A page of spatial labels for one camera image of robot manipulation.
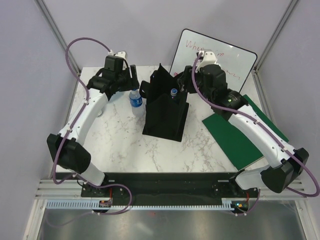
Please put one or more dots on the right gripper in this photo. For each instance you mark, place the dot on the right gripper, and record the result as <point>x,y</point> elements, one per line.
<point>183,80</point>

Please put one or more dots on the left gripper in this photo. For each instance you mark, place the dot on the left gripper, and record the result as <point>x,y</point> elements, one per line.
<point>133,83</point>

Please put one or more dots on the water bottle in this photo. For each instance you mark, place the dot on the water bottle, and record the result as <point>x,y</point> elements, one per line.
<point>136,103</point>
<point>173,93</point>

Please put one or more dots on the black canvas bag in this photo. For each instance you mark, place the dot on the black canvas bag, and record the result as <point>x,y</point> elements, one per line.
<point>165,117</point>

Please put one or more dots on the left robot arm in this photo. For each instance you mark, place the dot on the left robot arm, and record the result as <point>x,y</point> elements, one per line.
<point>66,148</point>

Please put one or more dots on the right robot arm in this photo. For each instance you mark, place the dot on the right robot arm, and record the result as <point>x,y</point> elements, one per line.
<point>285,162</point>

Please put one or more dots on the whiteboard with red writing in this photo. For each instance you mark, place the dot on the whiteboard with red writing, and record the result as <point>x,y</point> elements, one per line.
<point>237,62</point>

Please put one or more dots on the green board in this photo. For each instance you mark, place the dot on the green board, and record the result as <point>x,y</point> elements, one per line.
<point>236,146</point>

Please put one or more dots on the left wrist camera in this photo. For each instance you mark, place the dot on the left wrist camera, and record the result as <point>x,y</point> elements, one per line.
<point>122,54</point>

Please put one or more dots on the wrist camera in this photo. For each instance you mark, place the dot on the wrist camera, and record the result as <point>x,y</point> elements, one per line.
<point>122,54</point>
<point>206,57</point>

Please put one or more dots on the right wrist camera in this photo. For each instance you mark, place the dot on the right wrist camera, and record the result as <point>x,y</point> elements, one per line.
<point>206,57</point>

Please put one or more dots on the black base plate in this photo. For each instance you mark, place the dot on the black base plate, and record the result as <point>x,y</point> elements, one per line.
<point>170,188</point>

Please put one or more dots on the white cable duct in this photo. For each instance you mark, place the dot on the white cable duct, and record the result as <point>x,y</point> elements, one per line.
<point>94,204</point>

